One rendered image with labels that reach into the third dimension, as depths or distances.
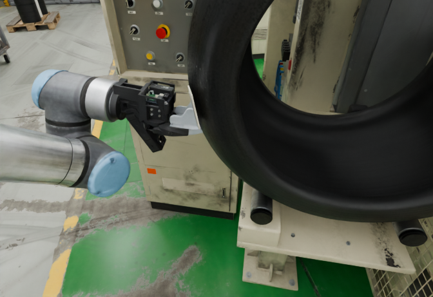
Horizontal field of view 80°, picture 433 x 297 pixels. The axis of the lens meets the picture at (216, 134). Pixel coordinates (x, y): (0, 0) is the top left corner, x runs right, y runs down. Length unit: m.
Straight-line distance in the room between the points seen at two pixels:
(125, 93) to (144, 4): 0.62
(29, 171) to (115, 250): 1.21
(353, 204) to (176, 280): 1.12
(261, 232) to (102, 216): 1.35
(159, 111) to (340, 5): 0.48
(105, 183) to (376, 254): 0.58
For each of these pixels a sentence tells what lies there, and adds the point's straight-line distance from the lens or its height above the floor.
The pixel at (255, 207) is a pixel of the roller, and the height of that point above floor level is 0.92.
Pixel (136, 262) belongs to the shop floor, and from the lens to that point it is 1.58.
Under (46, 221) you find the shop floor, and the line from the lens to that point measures 1.95.
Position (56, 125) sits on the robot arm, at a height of 1.04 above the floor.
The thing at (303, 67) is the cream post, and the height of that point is 1.08.
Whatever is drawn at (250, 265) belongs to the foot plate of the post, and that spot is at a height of 0.01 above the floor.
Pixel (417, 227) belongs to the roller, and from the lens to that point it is 0.63.
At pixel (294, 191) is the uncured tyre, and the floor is 1.00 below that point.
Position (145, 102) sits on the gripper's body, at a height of 1.10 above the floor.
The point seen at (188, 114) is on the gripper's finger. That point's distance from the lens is 0.52.
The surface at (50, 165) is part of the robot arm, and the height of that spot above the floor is 1.06.
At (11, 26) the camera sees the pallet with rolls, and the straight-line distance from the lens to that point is 6.74.
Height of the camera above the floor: 1.34
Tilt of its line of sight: 36 degrees down
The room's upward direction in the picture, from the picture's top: straight up
